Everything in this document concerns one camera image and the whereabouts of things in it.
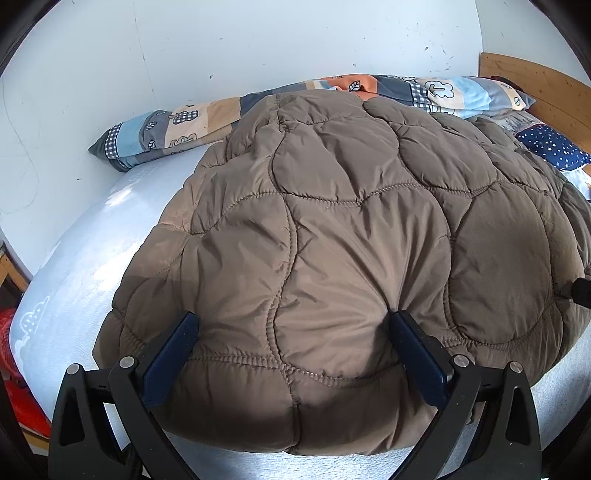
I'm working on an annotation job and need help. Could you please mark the brown quilted jacket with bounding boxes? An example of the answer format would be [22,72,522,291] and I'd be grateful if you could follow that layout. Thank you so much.
[91,88,591,457]

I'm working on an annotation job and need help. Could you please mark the wooden shelf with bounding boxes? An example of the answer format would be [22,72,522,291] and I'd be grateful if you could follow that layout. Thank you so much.
[0,240,33,305]

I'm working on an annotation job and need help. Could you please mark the red plastic bag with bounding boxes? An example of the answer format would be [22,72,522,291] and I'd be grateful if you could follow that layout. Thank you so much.
[0,308,51,437]

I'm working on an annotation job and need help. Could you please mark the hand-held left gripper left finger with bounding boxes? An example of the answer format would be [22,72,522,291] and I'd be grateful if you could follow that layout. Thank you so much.
[50,311,200,480]

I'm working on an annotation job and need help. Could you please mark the navy star-print pillow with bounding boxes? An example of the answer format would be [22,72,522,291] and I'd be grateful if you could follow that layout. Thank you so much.
[515,124,591,171]

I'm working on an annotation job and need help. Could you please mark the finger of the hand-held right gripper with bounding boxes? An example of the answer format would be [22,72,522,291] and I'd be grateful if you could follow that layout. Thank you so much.
[571,277,591,308]

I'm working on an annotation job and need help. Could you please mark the light blue fleece blanket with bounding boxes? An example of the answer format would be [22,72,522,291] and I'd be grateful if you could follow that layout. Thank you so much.
[8,134,591,480]

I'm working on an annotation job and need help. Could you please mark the white leaf-print pillow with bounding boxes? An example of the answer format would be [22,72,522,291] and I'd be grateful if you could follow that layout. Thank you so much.
[496,111,546,139]

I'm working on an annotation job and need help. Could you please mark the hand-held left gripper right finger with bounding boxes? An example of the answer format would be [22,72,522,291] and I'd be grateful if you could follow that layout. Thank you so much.
[389,310,542,480]

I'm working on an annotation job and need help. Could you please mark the wooden headboard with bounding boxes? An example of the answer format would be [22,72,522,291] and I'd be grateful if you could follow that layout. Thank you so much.
[479,52,591,141]

